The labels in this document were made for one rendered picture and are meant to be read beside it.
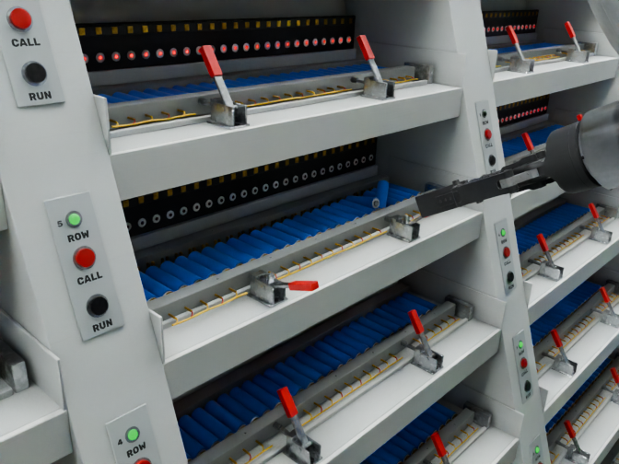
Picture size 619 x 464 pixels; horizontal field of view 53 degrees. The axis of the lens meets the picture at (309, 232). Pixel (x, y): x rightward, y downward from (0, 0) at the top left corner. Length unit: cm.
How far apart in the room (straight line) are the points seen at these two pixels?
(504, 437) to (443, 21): 69
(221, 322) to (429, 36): 59
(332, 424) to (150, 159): 42
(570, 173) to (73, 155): 50
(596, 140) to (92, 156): 49
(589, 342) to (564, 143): 83
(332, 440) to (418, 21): 65
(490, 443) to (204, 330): 63
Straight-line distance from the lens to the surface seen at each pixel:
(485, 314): 109
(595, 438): 155
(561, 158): 72
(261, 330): 68
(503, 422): 117
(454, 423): 113
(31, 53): 57
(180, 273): 73
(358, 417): 85
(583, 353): 146
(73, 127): 57
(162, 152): 61
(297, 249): 78
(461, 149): 103
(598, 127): 71
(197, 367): 64
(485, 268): 106
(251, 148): 68
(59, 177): 56
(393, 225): 89
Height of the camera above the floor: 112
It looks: 9 degrees down
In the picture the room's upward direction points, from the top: 12 degrees counter-clockwise
